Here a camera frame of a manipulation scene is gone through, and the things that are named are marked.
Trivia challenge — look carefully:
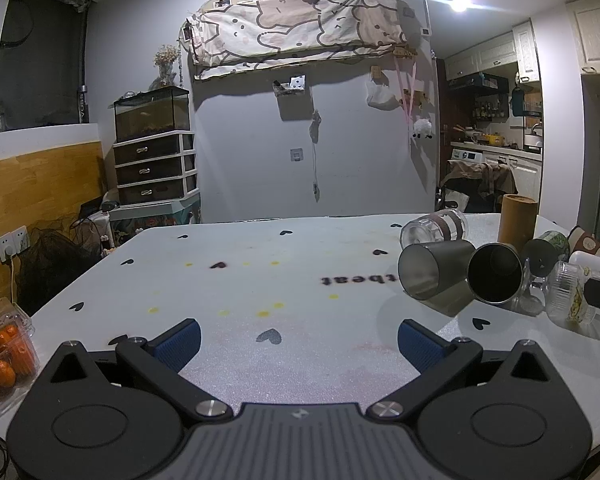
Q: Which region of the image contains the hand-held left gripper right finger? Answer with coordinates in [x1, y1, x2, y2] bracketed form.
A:
[365, 318, 557, 424]

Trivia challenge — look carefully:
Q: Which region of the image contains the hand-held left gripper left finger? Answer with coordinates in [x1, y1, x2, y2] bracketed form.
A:
[44, 318, 234, 424]

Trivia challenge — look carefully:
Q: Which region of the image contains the clear plastic cup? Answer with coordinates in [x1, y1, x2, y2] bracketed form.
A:
[545, 260, 597, 323]

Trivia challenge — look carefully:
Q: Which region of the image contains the white brown paper cup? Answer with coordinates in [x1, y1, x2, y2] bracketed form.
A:
[566, 225, 600, 283]

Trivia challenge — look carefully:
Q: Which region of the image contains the green printed cup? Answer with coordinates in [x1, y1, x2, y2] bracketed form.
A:
[522, 230, 571, 278]

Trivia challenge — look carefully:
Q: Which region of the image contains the grey metal cup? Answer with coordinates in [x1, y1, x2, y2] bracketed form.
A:
[397, 240, 477, 301]

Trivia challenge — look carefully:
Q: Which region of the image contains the black metal cup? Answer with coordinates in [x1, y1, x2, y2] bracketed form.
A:
[467, 242, 525, 305]

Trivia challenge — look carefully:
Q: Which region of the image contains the brown bamboo cylinder cup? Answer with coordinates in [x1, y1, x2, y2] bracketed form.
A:
[497, 194, 538, 247]

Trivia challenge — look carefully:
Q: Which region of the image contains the clear glass mug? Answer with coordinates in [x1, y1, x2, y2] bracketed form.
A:
[512, 259, 551, 316]

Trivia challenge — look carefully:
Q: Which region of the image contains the heart-print white table cover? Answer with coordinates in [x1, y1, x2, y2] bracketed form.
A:
[0, 212, 600, 453]

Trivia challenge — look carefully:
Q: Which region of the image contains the clear glass jar brown band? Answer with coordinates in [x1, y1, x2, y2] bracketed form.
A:
[400, 209, 470, 251]

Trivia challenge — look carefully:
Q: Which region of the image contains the painted low cabinet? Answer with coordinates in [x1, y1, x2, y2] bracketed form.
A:
[108, 194, 202, 250]

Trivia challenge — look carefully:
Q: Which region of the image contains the black mesh bag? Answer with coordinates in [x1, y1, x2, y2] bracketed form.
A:
[19, 214, 107, 312]

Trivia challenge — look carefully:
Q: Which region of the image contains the chair with clothes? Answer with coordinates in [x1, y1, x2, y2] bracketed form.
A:
[439, 160, 519, 214]

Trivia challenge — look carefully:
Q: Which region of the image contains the clear box of oranges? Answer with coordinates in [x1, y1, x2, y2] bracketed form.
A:
[0, 297, 41, 415]

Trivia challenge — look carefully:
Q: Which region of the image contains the plastic drawer unit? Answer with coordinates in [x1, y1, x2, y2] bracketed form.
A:
[112, 130, 201, 206]

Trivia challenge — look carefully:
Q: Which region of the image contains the white washing machine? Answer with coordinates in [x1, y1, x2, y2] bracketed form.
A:
[449, 145, 487, 167]

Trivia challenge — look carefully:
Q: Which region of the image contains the glass fish tank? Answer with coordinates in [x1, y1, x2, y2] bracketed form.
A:
[112, 86, 191, 144]

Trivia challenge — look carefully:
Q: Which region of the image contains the black range hood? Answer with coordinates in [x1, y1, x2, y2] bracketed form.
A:
[447, 72, 511, 97]

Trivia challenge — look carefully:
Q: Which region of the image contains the white hanging bag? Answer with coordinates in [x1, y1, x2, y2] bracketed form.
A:
[365, 79, 399, 110]

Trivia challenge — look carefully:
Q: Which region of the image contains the pink hanging ribbon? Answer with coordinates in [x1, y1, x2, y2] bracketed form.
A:
[393, 54, 417, 127]

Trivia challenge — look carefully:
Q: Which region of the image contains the tall white cabinet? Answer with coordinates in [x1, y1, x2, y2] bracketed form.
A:
[564, 0, 600, 77]

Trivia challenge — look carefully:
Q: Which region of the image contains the dried flower bouquet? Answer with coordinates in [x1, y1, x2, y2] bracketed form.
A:
[153, 43, 180, 87]

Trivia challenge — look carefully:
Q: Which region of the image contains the dark window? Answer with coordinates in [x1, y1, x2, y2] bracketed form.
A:
[0, 0, 92, 134]

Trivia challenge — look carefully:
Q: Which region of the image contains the printed blanket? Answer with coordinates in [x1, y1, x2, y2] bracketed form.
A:
[185, 0, 412, 81]

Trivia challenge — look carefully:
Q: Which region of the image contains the white wall power outlet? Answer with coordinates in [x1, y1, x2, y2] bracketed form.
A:
[0, 225, 31, 263]

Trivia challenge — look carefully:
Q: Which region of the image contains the hanging grey cord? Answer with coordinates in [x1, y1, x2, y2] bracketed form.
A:
[308, 109, 324, 205]

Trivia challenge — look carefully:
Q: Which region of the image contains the white kitchen wall cabinet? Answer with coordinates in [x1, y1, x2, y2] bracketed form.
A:
[444, 19, 542, 84]

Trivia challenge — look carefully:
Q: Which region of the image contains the small wall shelf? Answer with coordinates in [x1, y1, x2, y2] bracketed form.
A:
[272, 74, 309, 99]

